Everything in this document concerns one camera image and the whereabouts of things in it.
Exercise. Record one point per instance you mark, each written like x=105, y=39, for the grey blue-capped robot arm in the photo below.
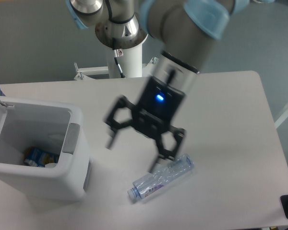
x=188, y=29

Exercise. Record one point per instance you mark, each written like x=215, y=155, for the clear plastic water bottle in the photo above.
x=151, y=182

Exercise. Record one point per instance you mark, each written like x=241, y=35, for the blue yellow snack packet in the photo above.
x=36, y=157

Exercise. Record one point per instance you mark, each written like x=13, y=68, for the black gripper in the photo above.
x=151, y=116

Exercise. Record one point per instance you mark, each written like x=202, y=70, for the white open trash can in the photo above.
x=53, y=127

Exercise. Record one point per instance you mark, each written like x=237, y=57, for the white plastic wrapper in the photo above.
x=50, y=165

